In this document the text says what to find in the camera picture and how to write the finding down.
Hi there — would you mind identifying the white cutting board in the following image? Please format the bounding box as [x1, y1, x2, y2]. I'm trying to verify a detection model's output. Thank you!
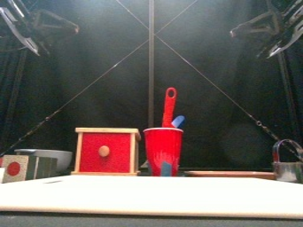
[0, 175, 303, 221]

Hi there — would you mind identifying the red wooden drawer box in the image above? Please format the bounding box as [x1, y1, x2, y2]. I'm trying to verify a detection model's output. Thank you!
[70, 127, 142, 177]

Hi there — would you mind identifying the grey bowl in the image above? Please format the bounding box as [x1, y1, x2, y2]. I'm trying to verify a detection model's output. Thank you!
[13, 148, 74, 174]

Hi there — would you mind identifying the wooden cube with red dot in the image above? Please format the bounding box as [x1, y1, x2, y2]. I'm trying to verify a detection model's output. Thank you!
[0, 154, 58, 184]

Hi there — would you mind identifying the small metal bucket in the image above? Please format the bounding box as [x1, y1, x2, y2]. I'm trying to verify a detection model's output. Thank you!
[271, 138, 303, 184]

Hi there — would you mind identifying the red plastic cup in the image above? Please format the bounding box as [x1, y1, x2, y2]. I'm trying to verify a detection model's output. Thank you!
[141, 127, 185, 177]

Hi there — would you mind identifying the flat brown plate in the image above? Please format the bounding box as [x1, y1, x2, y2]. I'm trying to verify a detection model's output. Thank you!
[182, 169, 276, 181]

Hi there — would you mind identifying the black frame post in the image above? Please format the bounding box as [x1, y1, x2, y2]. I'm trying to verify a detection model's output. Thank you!
[276, 52, 301, 141]
[0, 48, 28, 145]

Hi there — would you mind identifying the thin steel brace cable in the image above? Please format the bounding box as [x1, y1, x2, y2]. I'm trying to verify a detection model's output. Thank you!
[0, 0, 198, 157]
[113, 0, 303, 162]

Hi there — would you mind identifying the grey vertical frame pole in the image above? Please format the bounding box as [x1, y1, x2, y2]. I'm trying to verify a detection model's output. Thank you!
[146, 0, 156, 129]

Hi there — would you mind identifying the red utensil handle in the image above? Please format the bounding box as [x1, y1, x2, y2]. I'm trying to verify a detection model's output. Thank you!
[161, 87, 178, 129]

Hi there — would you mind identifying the blue utensil handle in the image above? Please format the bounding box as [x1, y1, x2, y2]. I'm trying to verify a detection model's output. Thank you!
[170, 114, 186, 129]

